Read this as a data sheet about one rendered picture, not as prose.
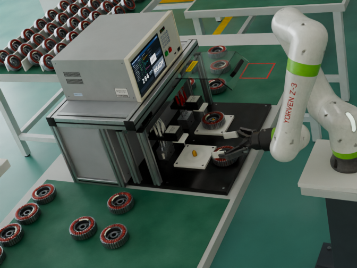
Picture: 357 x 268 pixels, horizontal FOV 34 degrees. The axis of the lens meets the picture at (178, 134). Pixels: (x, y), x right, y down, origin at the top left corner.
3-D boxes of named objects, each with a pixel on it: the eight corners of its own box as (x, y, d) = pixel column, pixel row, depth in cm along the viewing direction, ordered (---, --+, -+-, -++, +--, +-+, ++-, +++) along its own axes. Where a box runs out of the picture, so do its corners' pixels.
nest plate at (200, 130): (234, 117, 277) (234, 115, 277) (223, 135, 267) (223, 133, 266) (205, 116, 284) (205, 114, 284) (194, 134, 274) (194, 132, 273)
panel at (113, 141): (185, 100, 302) (170, 49, 285) (126, 183, 255) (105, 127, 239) (183, 100, 302) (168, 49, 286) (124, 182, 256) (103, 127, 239)
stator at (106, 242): (134, 232, 231) (132, 225, 229) (119, 252, 224) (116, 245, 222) (112, 226, 237) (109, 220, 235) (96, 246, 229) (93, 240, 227)
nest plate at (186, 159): (217, 148, 260) (216, 145, 260) (204, 169, 250) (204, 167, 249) (187, 145, 267) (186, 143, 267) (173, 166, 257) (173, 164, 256)
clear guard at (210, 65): (249, 62, 269) (247, 51, 265) (232, 90, 252) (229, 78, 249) (186, 63, 284) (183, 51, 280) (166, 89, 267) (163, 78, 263)
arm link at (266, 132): (274, 120, 234) (268, 134, 228) (284, 143, 240) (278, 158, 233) (261, 123, 238) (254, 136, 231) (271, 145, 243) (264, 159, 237)
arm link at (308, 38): (319, 15, 204) (289, 14, 201) (338, 26, 194) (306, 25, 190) (308, 64, 212) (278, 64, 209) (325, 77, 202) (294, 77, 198)
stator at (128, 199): (139, 202, 245) (137, 195, 243) (120, 218, 240) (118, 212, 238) (123, 194, 253) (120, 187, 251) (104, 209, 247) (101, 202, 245)
